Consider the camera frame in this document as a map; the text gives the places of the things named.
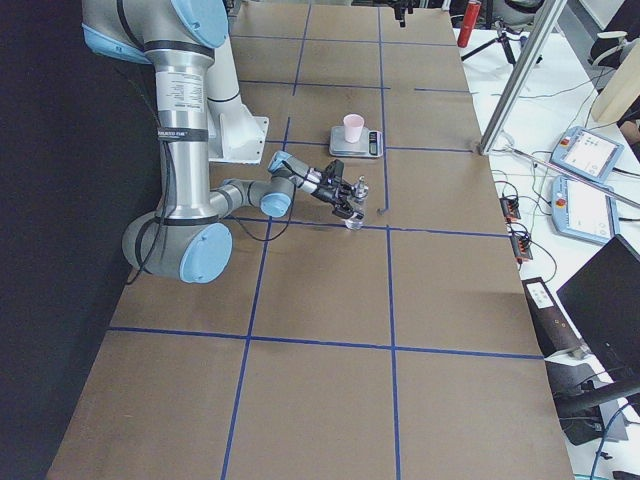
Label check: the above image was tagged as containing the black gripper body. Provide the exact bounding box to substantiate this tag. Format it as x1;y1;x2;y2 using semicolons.
313;159;349;205

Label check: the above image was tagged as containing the pink plastic cup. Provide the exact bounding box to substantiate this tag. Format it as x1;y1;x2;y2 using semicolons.
343;113;365;143

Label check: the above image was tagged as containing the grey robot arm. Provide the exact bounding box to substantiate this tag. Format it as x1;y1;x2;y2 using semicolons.
82;1;365;283

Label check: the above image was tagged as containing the white digital kitchen scale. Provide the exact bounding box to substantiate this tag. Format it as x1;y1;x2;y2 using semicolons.
329;126;384;158

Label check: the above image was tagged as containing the red cylinder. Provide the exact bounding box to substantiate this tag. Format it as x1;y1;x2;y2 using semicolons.
457;0;481;48

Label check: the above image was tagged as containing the black tripod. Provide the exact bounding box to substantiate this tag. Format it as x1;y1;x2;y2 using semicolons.
461;20;523;67

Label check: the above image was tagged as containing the long metal grabber stick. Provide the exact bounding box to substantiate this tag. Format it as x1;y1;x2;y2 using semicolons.
501;146;640;209

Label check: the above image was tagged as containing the far teach pendant tablet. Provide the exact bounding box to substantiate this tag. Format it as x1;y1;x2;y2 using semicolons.
550;126;624;183

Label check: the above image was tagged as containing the teach pendant tablet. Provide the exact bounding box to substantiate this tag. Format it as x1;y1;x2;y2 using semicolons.
550;126;624;183
551;176;620;245

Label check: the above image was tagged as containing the near teach pendant tablet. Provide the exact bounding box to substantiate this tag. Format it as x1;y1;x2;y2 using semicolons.
551;176;620;245

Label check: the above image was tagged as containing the dark box with white label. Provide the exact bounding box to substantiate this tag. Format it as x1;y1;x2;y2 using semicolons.
522;277;589;360

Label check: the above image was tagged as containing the black monitor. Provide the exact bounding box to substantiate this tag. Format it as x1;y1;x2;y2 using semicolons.
557;234;639;380

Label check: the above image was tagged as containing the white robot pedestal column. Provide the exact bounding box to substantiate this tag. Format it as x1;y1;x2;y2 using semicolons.
205;37;269;165

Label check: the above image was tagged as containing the aluminium frame post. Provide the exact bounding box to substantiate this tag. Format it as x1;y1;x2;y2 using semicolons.
478;0;567;155

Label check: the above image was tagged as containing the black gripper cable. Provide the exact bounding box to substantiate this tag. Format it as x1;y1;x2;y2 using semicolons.
124;192;296;286

